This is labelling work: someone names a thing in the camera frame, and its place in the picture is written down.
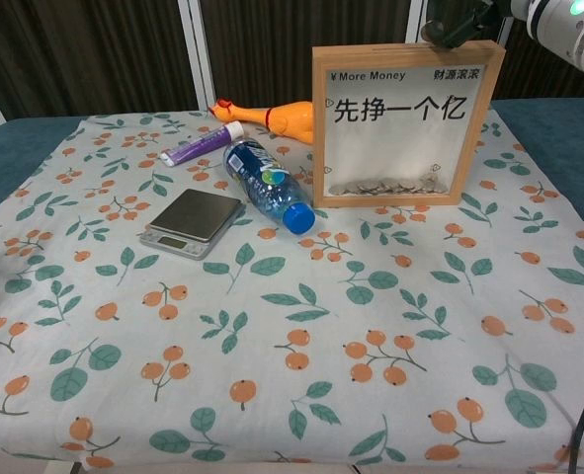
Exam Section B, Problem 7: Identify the wooden frame money box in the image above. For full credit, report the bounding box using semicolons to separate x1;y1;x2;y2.
310;41;507;209

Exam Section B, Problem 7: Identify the floral print tablecloth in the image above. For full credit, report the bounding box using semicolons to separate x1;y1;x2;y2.
0;109;584;474

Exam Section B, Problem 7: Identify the pile of silver coins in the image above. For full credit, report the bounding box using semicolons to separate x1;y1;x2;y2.
328;170;446;197

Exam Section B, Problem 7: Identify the purple toothpaste tube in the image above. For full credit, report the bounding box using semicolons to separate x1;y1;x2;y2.
160;121;246;169

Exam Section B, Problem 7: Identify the blue capped water bottle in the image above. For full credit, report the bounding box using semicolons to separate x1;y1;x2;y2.
221;137;317;234

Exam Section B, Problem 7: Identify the yellow rubber chicken toy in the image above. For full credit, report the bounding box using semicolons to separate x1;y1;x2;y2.
207;97;315;145

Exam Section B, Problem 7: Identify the silver digital pocket scale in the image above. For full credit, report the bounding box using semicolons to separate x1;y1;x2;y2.
138;189;247;262

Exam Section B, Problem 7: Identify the black and silver right hand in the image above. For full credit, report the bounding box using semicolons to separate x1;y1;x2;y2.
419;0;500;50

